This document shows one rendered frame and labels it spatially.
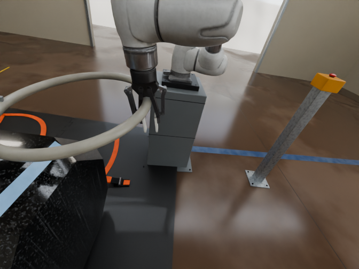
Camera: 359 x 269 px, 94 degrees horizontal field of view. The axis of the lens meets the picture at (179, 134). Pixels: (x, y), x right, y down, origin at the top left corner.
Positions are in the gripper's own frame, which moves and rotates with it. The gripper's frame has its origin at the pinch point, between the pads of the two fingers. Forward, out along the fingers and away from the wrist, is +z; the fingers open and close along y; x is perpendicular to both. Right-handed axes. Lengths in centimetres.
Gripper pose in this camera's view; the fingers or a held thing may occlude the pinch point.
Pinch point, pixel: (150, 123)
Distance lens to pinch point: 61.9
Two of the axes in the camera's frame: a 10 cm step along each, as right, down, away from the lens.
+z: -0.1, 7.6, 6.5
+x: 0.5, 6.5, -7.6
